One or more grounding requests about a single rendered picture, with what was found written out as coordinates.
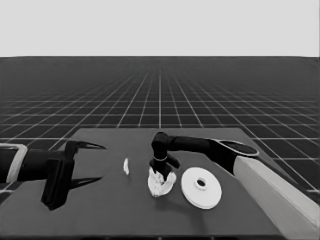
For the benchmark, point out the small white toothed gear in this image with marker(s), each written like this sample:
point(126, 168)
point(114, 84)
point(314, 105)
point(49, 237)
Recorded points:
point(151, 172)
point(173, 180)
point(156, 192)

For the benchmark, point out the large thick white disc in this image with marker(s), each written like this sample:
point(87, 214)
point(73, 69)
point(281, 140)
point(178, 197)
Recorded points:
point(203, 198)

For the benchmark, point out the white round carrier with pins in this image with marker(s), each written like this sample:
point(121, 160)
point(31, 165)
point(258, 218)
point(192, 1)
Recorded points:
point(166, 190)

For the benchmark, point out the small thin white T-piece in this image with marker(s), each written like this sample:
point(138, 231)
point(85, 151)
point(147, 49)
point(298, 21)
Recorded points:
point(126, 166)

